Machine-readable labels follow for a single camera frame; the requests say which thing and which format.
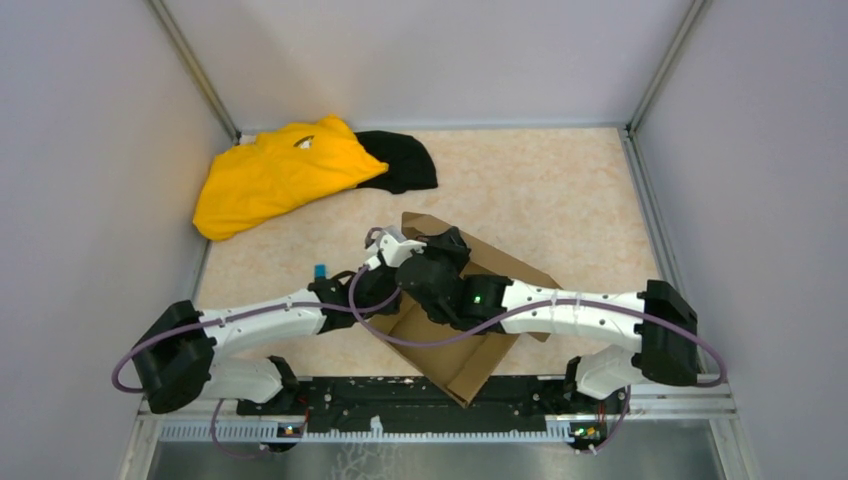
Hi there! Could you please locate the brown cardboard box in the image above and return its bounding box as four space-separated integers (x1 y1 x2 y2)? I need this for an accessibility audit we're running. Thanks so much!
365 211 563 409

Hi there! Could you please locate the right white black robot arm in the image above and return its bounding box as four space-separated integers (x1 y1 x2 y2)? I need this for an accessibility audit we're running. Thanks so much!
379 227 698 412

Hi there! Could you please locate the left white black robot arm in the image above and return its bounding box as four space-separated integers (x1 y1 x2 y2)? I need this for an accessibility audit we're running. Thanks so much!
129 267 400 414

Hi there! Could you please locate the black blue marker pen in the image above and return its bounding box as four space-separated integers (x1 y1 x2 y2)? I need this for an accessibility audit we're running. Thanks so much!
314 264 327 280

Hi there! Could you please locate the black cloth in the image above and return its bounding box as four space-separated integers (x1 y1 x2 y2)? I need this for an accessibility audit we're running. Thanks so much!
355 130 439 195

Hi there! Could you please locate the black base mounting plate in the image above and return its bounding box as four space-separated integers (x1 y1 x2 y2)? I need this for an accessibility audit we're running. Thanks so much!
236 375 625 434

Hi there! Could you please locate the yellow shirt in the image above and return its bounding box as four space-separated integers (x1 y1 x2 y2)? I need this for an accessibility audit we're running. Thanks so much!
192 115 389 241

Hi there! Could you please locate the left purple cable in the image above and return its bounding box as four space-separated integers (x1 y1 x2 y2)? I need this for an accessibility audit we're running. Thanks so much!
110 226 404 462

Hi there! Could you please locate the purple cable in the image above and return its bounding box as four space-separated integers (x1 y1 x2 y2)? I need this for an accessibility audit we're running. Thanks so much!
347 264 729 456
110 226 404 462

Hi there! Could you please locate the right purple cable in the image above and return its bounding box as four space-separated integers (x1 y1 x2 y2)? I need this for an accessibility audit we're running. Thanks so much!
347 264 729 456

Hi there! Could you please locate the aluminium frame rail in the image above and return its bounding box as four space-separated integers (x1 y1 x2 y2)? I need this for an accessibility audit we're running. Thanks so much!
142 376 736 445

